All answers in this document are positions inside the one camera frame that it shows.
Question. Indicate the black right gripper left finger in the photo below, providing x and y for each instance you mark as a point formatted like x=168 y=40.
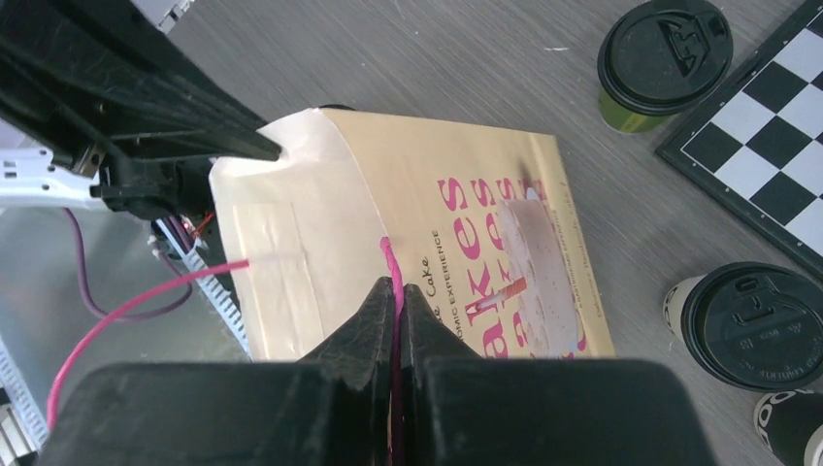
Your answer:
x=330 y=407

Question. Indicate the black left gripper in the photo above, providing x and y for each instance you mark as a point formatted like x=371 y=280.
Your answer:
x=82 y=74

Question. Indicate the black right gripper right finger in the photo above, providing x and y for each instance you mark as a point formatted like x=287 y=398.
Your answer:
x=462 y=409

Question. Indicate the paper gift bag pink handles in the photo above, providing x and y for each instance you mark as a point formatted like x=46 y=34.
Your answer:
x=480 y=218

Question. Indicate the white paper cup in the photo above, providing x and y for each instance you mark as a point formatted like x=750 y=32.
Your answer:
x=675 y=308

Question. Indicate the stack of paper cups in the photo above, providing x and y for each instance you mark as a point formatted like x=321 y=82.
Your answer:
x=789 y=424

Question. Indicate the green paper cup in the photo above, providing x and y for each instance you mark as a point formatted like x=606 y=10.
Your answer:
x=623 y=119

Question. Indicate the black coffee cup lid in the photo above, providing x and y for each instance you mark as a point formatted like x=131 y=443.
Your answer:
x=664 y=56

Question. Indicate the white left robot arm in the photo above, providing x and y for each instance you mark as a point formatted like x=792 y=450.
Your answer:
x=33 y=176

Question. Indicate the black white chessboard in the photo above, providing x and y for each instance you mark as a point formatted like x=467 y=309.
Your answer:
x=755 y=146

